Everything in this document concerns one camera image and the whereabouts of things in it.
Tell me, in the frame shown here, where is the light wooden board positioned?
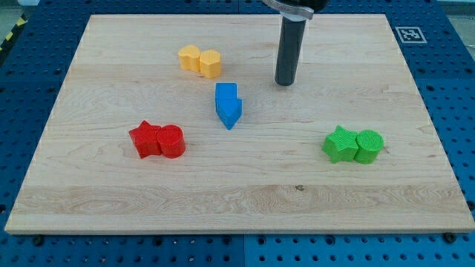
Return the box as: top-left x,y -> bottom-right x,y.
5,14 -> 474,235

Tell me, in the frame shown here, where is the yellow heart block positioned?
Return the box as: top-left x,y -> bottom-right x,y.
178,44 -> 201,72

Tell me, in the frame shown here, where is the blue pentagon block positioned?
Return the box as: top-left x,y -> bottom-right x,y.
216,98 -> 242,130

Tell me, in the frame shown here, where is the blue cube block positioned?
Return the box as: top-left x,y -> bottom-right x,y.
214,82 -> 238,107

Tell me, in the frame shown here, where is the red cylinder block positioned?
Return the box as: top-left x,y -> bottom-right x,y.
156,125 -> 186,158

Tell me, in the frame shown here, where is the yellow hexagon block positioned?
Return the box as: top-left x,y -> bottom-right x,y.
200,49 -> 222,79

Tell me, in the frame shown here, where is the red star block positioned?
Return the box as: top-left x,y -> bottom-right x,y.
128,120 -> 162,159

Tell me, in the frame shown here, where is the green star block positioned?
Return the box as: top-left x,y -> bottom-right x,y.
322,125 -> 358,163

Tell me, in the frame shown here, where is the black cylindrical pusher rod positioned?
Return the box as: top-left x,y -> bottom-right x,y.
275,16 -> 306,86

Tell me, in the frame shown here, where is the green cylinder block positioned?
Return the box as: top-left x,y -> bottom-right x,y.
354,129 -> 384,164

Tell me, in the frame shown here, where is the white fiducial marker tag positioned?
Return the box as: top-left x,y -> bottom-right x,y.
396,26 -> 427,44

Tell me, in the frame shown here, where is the black bolt front left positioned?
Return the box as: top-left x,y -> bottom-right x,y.
32,235 -> 45,247

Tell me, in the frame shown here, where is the black bolt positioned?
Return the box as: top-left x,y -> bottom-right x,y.
32,235 -> 45,247
443,232 -> 456,244

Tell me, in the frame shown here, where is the black bolt front right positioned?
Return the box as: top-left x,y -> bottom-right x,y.
443,232 -> 456,244

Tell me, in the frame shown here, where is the silver clamp ring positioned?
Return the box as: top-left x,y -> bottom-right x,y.
261,0 -> 315,21

